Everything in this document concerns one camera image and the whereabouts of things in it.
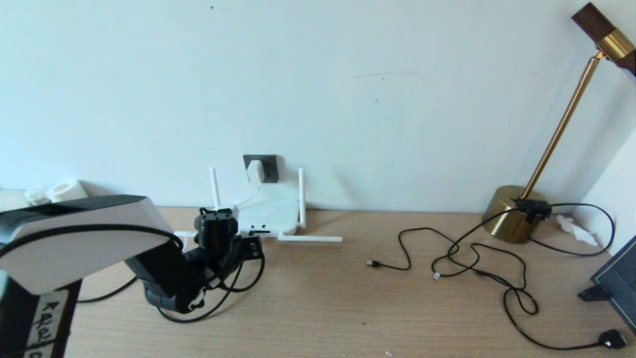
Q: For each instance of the black inline lamp switch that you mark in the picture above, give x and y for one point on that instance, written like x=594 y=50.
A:
x=532 y=209

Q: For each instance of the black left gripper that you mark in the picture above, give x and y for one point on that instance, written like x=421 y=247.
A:
x=224 y=265

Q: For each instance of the brass desk lamp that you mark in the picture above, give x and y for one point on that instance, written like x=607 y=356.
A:
x=512 y=219

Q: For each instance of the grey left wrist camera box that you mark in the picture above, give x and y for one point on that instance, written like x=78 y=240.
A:
x=226 y=209

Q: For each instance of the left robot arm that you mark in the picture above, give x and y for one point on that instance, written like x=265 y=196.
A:
x=74 y=243

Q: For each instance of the dark teal printed box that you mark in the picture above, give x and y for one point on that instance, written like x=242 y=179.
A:
x=621 y=283

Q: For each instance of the white toilet paper roll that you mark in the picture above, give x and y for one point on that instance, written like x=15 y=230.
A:
x=67 y=190

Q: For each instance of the white power adapter block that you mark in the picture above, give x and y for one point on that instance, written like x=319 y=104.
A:
x=255 y=171

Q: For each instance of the grey wall socket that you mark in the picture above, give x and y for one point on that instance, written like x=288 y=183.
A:
x=272 y=169

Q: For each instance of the black plastic clip stand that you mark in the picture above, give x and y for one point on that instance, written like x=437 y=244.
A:
x=594 y=293

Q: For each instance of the crumpled white tissue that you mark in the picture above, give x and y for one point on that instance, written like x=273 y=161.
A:
x=576 y=231

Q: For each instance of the small clear plastic container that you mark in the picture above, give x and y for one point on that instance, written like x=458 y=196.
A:
x=36 y=195

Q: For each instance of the white router with antennas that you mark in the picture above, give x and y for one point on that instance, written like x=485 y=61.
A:
x=278 y=214

